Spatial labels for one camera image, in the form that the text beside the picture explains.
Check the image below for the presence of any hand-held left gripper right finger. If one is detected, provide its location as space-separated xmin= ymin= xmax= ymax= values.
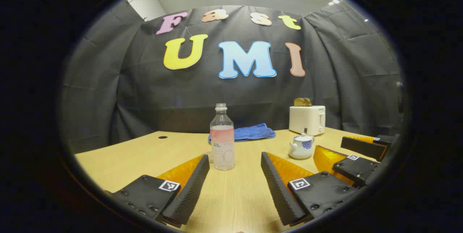
xmin=260 ymin=152 xmax=363 ymax=227

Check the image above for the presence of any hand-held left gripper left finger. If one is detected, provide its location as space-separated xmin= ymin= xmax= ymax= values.
xmin=104 ymin=154 xmax=211 ymax=227

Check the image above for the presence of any white teacup blue pattern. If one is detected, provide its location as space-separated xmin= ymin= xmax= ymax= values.
xmin=289 ymin=140 xmax=315 ymax=160

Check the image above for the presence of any clear water bottle pink label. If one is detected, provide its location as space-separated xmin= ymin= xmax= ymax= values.
xmin=210 ymin=103 xmax=235 ymax=171

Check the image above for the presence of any white toaster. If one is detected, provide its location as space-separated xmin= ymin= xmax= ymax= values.
xmin=289 ymin=105 xmax=326 ymax=136

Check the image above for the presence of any blue towel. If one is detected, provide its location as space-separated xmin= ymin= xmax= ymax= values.
xmin=208 ymin=123 xmax=276 ymax=144

